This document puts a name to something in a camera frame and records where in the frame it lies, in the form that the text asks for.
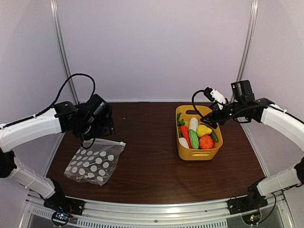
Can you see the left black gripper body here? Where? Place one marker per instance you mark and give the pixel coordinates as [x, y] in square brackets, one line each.
[92, 129]

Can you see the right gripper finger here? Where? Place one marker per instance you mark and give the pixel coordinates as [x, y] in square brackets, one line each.
[206, 119]
[210, 126]

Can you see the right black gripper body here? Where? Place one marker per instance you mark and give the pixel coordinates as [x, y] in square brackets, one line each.
[223, 119]

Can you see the yellow toy squash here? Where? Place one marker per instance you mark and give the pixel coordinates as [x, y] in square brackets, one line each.
[203, 130]

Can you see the white toy radish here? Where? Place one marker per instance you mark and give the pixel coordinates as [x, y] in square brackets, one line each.
[193, 124]

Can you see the light green toy gourd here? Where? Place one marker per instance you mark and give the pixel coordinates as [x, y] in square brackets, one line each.
[194, 141]

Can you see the orange toy carrot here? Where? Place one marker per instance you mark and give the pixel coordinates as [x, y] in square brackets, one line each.
[182, 129]

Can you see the yellow plastic basket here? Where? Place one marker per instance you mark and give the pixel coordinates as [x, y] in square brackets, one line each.
[188, 112]

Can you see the dotted clear zip bag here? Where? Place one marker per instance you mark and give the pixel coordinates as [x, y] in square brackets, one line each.
[95, 162]

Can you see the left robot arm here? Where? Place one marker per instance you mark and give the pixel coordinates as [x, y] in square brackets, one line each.
[58, 118]

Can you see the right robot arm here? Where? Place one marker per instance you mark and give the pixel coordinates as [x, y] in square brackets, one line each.
[266, 112]

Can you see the dark green toy cucumber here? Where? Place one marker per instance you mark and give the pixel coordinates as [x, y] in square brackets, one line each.
[214, 136]

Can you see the orange toy pumpkin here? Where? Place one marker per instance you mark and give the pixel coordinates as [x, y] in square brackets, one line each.
[206, 142]

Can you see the right circuit board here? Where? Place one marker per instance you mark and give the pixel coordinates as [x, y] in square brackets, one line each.
[251, 218]

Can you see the circuit board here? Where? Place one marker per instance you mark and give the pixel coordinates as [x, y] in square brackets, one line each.
[251, 218]
[60, 218]

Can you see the left circuit board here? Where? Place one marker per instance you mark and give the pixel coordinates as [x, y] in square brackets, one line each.
[60, 218]

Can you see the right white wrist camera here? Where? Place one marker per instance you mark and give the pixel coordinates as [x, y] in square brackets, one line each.
[215, 96]

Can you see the right aluminium frame post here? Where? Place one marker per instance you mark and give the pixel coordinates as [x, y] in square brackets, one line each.
[253, 15]

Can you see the aluminium frame post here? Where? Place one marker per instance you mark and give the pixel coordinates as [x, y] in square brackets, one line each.
[253, 15]
[61, 47]

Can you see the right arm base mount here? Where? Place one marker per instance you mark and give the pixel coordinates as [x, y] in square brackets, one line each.
[245, 204]

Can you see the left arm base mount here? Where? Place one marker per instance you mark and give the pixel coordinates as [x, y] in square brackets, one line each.
[68, 205]

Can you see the front aluminium rail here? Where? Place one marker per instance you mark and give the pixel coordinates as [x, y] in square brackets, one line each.
[208, 214]

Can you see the left aluminium frame post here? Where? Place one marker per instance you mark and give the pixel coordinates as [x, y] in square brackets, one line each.
[61, 47]

